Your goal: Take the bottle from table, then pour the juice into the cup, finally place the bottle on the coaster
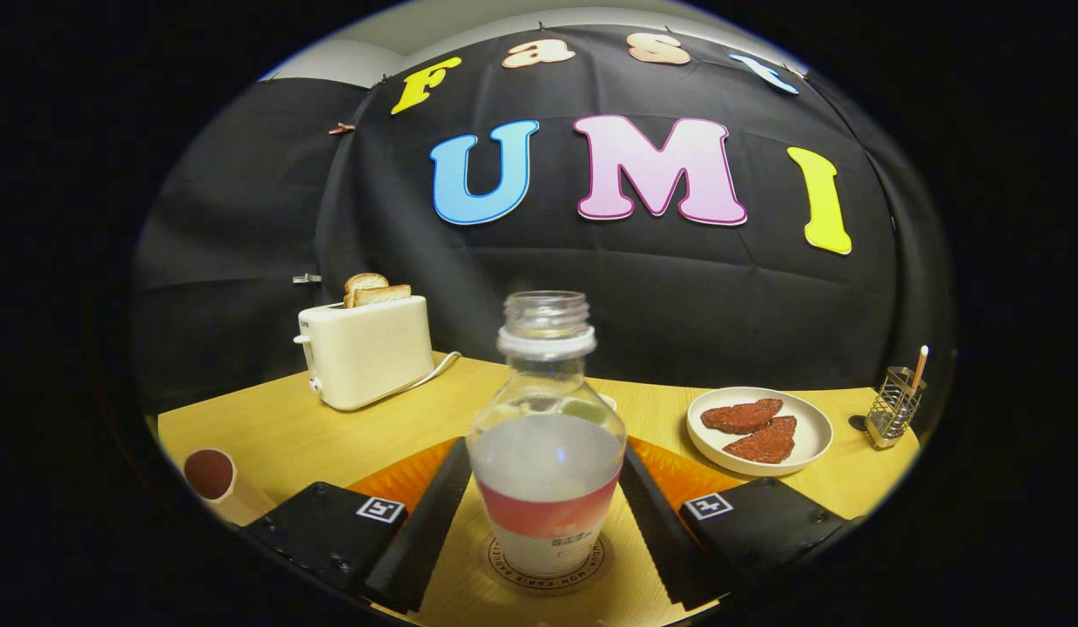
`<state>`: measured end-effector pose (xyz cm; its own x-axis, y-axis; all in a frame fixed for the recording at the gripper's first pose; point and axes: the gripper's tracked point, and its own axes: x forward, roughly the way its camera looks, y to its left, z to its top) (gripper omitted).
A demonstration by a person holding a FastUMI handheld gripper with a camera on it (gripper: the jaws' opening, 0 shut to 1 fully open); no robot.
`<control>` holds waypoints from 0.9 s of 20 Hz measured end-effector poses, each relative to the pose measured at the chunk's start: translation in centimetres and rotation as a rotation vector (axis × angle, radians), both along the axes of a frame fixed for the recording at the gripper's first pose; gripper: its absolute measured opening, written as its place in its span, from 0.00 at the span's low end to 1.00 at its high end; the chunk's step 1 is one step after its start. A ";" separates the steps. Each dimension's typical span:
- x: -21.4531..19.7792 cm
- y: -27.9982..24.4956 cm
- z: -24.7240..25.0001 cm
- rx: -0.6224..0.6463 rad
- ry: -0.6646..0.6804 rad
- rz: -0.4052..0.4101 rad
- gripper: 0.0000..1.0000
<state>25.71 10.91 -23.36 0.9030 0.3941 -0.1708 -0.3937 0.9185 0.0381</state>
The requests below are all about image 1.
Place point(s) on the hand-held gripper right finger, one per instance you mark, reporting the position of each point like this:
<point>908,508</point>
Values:
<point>656,531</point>

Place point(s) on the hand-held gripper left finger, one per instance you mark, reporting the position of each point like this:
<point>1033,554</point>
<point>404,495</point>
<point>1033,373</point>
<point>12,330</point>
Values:
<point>430,522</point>

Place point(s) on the round cork coaster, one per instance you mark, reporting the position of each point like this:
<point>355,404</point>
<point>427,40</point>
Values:
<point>587,573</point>

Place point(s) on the clear plastic juice bottle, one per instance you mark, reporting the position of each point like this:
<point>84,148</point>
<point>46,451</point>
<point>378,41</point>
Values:
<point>546,470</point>

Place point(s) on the wooden table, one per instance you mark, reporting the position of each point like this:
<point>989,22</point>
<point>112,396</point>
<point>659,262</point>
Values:
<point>330,444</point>

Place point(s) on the white divided condiment dish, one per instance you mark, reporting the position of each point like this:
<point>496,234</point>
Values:
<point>608,402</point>

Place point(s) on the red meat slice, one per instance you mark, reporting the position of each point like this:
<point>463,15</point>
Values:
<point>765,444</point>
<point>741,416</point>

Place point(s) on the white toaster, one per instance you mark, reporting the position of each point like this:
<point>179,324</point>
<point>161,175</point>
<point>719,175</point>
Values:
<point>365,353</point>

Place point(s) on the white round plate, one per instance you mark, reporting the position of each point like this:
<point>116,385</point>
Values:
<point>813,435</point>

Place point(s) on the toast slice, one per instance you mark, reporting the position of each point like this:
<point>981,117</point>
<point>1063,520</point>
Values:
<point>384,295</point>
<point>365,281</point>

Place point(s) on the silver clip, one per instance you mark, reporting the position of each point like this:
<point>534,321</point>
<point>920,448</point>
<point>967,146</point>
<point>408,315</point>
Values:
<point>307,279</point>

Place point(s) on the thin wooden stick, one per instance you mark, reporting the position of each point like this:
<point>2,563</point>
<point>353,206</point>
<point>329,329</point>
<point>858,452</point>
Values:
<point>919,366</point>

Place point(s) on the orange clip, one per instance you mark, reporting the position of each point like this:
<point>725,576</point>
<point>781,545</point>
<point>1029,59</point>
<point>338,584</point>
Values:
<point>341,129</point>

